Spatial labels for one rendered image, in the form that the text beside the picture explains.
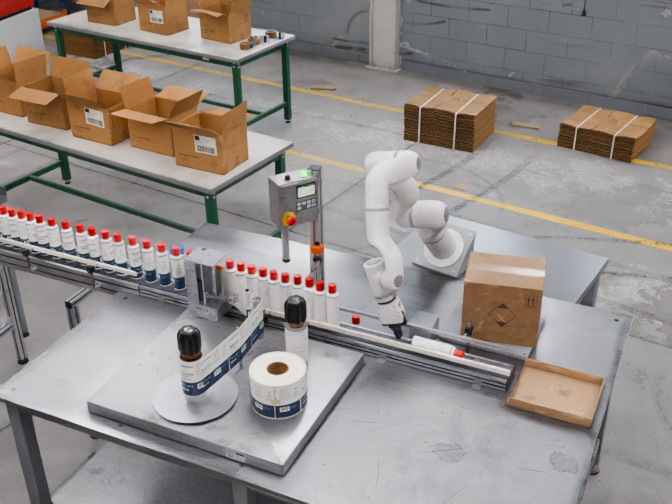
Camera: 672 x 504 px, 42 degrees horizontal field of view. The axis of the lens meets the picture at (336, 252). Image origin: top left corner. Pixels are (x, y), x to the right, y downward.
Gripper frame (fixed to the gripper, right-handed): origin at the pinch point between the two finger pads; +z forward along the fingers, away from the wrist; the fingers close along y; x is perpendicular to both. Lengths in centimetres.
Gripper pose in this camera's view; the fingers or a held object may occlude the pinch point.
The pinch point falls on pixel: (398, 333)
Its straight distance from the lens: 345.0
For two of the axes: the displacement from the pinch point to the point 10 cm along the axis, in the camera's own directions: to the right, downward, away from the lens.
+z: 3.2, 8.8, 3.4
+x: -4.2, 4.6, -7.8
